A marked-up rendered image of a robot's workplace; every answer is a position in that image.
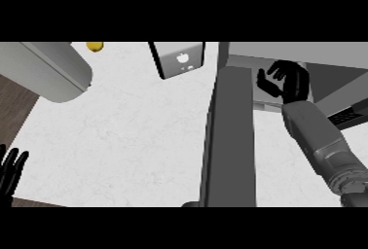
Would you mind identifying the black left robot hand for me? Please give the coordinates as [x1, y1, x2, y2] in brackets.
[0, 144, 29, 208]

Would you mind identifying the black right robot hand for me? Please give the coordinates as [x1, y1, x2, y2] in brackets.
[255, 59, 311, 105]

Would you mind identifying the grey microwave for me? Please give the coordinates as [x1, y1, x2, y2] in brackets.
[217, 42, 368, 131]

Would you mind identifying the dark grey microwave door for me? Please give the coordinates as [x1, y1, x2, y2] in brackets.
[196, 65, 257, 208]

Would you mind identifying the grey milk carton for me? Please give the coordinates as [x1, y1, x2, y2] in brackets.
[146, 42, 207, 81]

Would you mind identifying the pale grey rounded appliance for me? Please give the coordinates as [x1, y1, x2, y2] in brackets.
[0, 42, 93, 104]

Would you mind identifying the yellow fruit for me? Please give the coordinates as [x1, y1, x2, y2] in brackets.
[84, 42, 105, 53]

